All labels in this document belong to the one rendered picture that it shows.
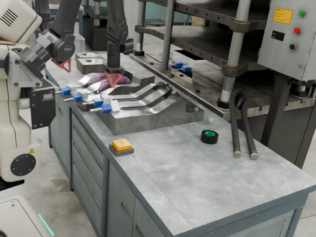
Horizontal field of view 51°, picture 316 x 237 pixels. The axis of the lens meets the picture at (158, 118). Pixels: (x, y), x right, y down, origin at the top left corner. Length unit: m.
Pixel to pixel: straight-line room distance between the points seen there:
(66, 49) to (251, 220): 0.90
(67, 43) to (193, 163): 0.67
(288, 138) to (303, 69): 0.86
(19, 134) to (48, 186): 1.19
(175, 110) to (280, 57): 0.62
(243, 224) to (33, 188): 1.66
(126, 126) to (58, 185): 1.15
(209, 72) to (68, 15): 1.42
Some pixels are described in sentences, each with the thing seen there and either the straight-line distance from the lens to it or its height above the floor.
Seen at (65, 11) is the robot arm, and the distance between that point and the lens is 1.16.
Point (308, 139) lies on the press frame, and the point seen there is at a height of 0.43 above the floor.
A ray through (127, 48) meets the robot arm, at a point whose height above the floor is 1.18.
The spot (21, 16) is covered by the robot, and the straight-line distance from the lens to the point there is 1.27.
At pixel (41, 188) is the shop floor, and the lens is 2.53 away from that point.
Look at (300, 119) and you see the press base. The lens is 2.52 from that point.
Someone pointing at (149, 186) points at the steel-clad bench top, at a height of 0.80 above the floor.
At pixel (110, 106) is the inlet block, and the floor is 0.92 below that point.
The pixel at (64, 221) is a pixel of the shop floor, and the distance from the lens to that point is 2.25.
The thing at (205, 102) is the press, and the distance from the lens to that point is 2.05.
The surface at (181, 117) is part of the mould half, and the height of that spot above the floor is 0.84.
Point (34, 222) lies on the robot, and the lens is 1.86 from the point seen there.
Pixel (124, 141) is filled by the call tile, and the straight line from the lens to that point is 1.39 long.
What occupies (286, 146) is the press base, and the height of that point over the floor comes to 0.42.
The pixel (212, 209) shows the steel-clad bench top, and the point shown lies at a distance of 1.16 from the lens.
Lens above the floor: 1.52
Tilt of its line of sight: 25 degrees down
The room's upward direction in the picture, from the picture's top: 6 degrees clockwise
